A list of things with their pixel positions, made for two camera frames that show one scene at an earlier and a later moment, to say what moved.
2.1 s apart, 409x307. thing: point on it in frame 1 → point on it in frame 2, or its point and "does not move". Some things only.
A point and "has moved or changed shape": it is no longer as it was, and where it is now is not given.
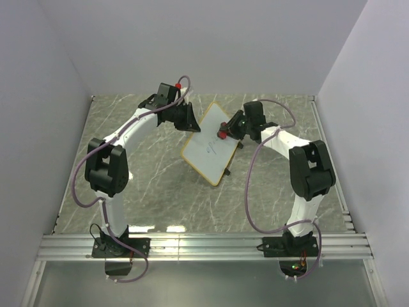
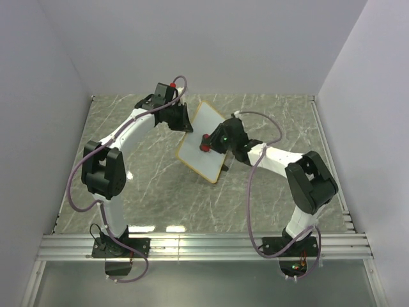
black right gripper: (231, 126) → (214, 137)
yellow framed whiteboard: (209, 155) has moved or changed shape
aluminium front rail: (328, 247) does not move
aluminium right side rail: (339, 192) does not move
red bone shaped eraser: (223, 134) has moved or changed shape
